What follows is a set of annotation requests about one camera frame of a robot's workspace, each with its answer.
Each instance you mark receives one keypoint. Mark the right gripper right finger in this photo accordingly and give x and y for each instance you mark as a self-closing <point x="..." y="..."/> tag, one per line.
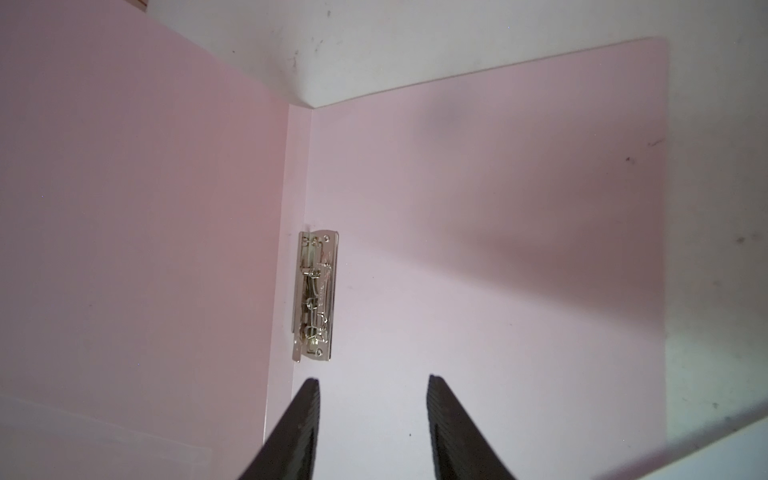
<point x="459" y="449"/>

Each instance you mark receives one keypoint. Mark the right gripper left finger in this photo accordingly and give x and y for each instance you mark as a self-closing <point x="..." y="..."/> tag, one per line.
<point x="290" y="450"/>

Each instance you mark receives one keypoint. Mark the pink folder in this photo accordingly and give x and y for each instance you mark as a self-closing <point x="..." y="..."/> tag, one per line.
<point x="501" y="229"/>

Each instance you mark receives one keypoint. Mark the metal folder clip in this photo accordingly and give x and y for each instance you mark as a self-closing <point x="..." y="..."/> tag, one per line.
<point x="314" y="295"/>

